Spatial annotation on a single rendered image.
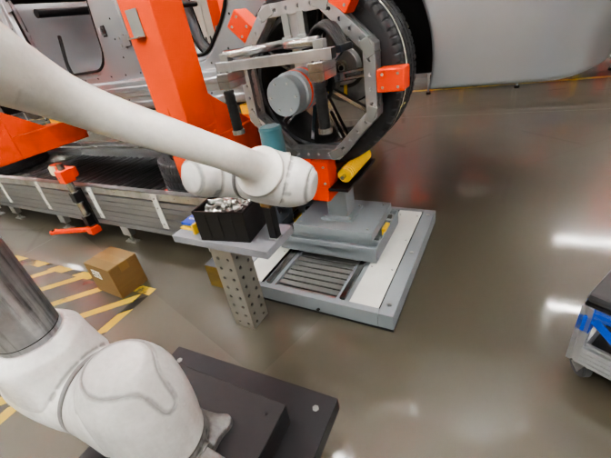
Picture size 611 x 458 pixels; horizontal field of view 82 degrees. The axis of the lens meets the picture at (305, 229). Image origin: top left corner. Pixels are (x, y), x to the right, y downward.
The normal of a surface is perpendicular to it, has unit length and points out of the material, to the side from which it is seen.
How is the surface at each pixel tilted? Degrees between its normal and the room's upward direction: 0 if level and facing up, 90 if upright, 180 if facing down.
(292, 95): 90
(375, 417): 0
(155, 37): 90
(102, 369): 9
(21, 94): 129
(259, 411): 3
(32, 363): 56
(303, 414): 0
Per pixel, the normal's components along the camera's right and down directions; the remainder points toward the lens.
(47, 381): 0.50, 0.10
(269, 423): -0.13, -0.83
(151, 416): 0.70, 0.04
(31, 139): 0.88, 0.11
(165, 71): -0.46, 0.51
